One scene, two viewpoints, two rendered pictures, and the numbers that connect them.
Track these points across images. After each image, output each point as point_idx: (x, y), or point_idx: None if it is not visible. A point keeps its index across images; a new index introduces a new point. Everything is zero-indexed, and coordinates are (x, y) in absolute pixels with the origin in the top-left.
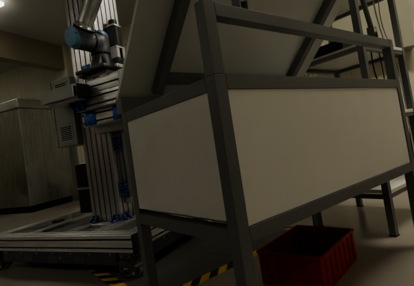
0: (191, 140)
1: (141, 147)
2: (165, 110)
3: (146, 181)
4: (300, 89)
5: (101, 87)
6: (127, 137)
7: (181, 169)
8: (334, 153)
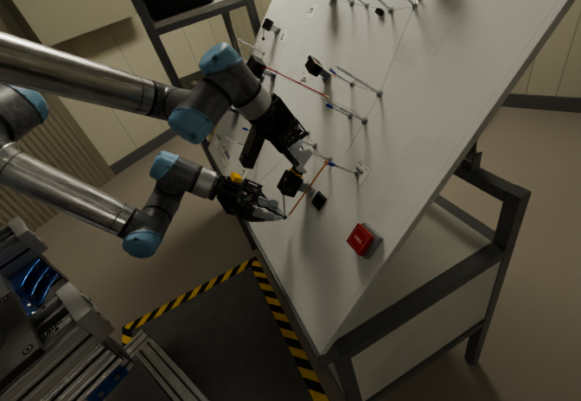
0: (469, 298)
1: (382, 356)
2: (441, 299)
3: (386, 372)
4: None
5: (38, 395)
6: (349, 371)
7: (448, 325)
8: None
